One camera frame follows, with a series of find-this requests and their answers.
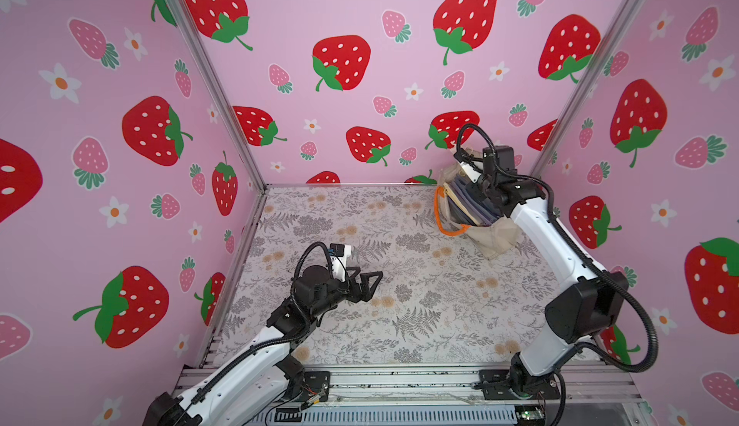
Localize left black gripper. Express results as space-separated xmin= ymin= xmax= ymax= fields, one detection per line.
xmin=307 ymin=263 xmax=380 ymax=323

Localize cream trim pouch underneath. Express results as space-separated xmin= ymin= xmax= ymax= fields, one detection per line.
xmin=440 ymin=165 xmax=490 ymax=227

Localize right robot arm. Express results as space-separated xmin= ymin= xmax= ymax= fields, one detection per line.
xmin=455 ymin=147 xmax=629 ymax=397

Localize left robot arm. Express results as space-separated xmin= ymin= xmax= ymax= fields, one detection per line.
xmin=144 ymin=266 xmax=383 ymax=425

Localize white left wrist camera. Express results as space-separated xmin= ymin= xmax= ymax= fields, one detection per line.
xmin=328 ymin=243 xmax=352 ymax=282

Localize beige canvas bag orange handles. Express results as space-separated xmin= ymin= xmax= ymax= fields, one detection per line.
xmin=434 ymin=165 xmax=521 ymax=259

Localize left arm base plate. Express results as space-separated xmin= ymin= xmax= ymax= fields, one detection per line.
xmin=271 ymin=369 xmax=331 ymax=405

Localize aluminium front rail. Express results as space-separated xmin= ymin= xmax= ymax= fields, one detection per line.
xmin=164 ymin=364 xmax=654 ymax=426

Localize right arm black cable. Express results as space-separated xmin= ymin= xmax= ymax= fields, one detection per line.
xmin=454 ymin=123 xmax=659 ymax=426

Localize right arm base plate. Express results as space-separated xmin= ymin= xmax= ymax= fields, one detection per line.
xmin=473 ymin=369 xmax=561 ymax=401

